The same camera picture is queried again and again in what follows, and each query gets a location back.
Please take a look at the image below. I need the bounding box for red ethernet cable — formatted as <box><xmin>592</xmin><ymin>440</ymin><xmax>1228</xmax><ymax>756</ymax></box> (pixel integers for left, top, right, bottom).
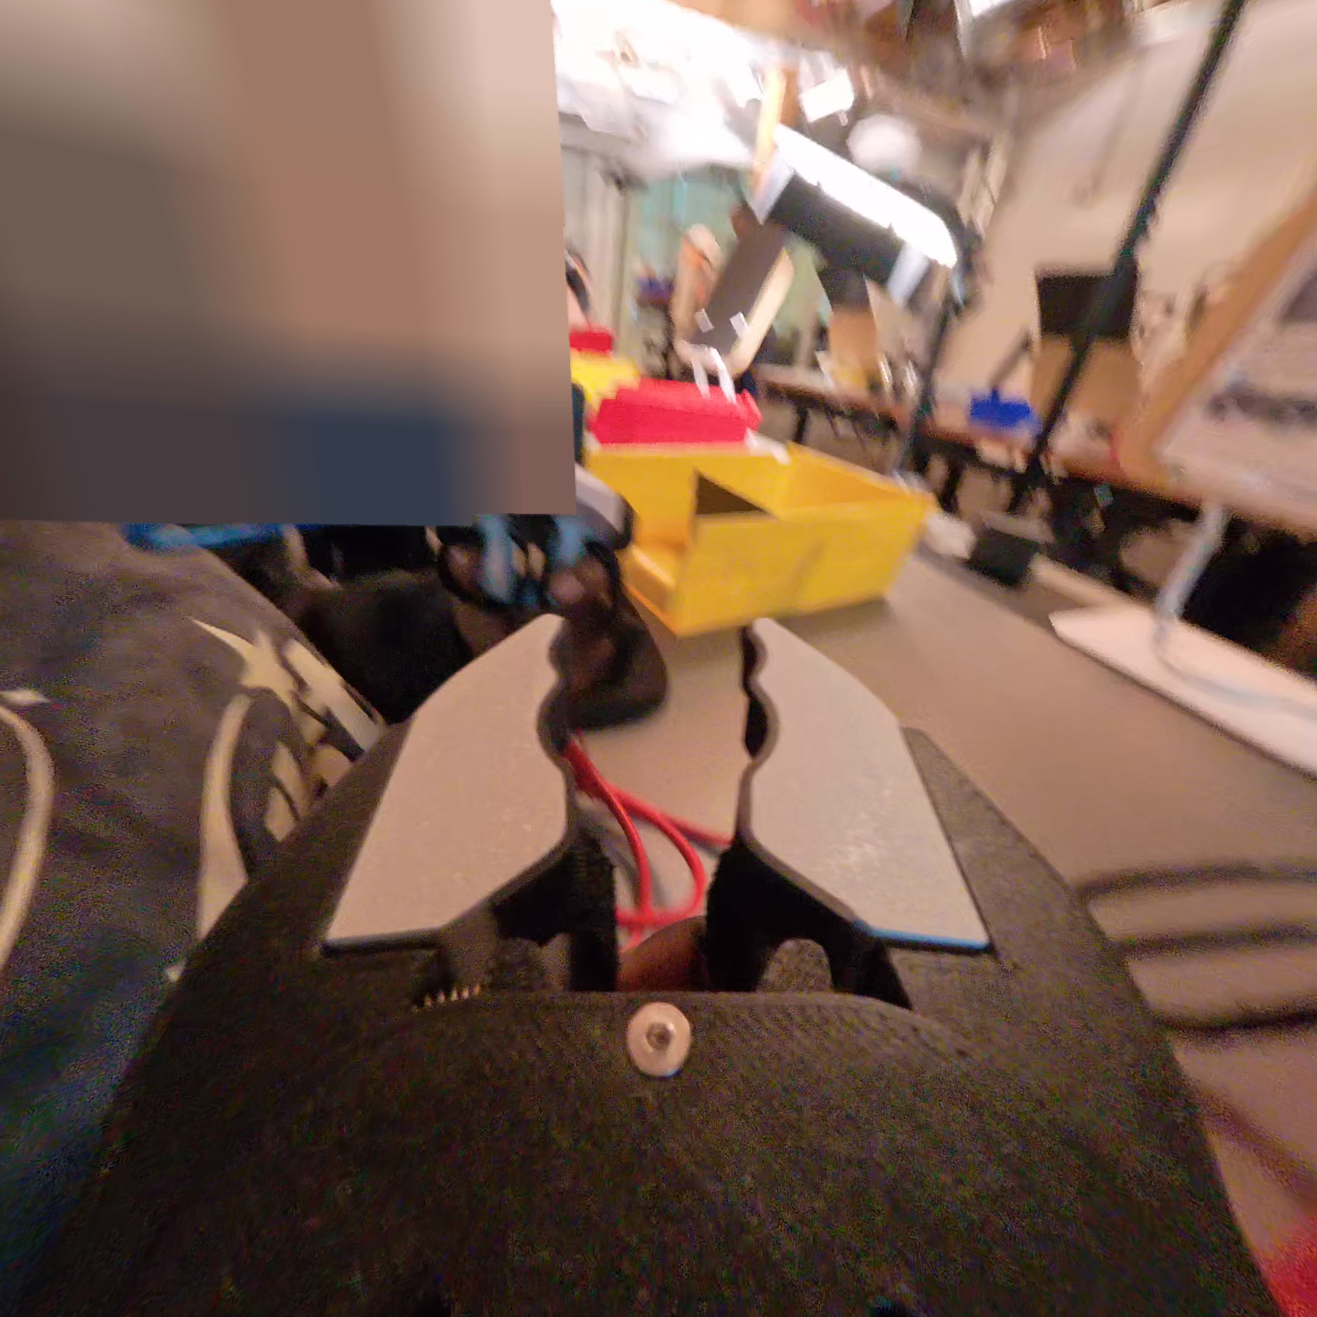
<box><xmin>560</xmin><ymin>736</ymin><xmax>738</xmax><ymax>943</ymax></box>

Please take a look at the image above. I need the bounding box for red plastic bin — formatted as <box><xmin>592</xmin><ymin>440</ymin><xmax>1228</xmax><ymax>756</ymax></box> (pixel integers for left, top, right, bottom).
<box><xmin>589</xmin><ymin>379</ymin><xmax>764</xmax><ymax>451</ymax></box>

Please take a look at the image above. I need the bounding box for dark printed shirt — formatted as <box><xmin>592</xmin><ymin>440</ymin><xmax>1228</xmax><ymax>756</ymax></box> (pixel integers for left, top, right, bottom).
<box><xmin>0</xmin><ymin>523</ymin><xmax>413</xmax><ymax>1042</ymax></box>

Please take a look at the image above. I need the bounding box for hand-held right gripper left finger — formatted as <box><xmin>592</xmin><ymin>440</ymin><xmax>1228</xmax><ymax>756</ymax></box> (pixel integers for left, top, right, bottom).
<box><xmin>324</xmin><ymin>615</ymin><xmax>578</xmax><ymax>949</ymax></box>

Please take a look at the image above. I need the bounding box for printed instruction poster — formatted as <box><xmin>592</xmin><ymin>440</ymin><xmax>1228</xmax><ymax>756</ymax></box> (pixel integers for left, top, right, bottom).
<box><xmin>1158</xmin><ymin>242</ymin><xmax>1317</xmax><ymax>529</ymax></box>

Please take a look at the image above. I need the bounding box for wooden poster backing board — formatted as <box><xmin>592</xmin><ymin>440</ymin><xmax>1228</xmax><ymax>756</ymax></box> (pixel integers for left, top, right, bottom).
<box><xmin>1117</xmin><ymin>176</ymin><xmax>1317</xmax><ymax>517</ymax></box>

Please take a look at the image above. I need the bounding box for yellow plastic bin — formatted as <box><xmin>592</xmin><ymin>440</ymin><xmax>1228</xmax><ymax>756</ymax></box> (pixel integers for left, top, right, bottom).
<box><xmin>582</xmin><ymin>443</ymin><xmax>938</xmax><ymax>637</ymax></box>

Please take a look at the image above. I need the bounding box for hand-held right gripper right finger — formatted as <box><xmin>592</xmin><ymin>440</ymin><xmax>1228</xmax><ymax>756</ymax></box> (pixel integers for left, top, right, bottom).
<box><xmin>736</xmin><ymin>618</ymin><xmax>992</xmax><ymax>951</ymax></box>

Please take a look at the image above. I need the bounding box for blue ethernet cable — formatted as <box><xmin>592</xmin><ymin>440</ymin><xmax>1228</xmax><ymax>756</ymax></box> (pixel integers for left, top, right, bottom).
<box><xmin>121</xmin><ymin>515</ymin><xmax>620</xmax><ymax>609</ymax></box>

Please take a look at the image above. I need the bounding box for person's right hand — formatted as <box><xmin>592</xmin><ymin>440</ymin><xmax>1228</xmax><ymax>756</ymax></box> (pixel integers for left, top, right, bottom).
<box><xmin>618</xmin><ymin>918</ymin><xmax>714</xmax><ymax>992</ymax></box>

